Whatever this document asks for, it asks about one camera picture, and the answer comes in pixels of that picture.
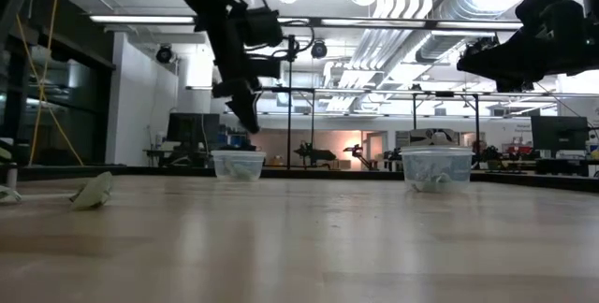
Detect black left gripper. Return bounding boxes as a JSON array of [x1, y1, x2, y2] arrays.
[[194, 6, 283, 135]]

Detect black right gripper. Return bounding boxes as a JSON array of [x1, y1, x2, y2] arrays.
[[457, 25, 599, 94]]

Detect black vertical pole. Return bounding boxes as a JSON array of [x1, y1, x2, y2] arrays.
[[285, 35, 296, 169]]

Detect clear plastic bin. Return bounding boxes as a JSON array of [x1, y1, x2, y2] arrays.
[[210, 150, 267, 183], [400, 145, 475, 195]]

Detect black computer monitor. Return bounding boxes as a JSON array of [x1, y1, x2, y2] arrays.
[[531, 115, 590, 152], [167, 112, 221, 145]]

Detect black ceiling spotlight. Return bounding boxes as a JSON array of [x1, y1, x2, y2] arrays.
[[155, 44, 177, 65], [310, 39, 329, 60]]

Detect white base peg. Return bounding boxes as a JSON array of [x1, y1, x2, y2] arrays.
[[5, 162, 19, 191]]

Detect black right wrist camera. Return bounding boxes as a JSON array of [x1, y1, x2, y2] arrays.
[[516, 0, 575, 33]]

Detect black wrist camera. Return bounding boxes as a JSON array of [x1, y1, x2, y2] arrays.
[[516, 0, 575, 33], [242, 7, 285, 48]]

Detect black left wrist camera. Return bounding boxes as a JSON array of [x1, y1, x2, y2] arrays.
[[242, 7, 285, 48]]

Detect yellow cable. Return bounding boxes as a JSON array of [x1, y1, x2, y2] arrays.
[[16, 0, 85, 167]]

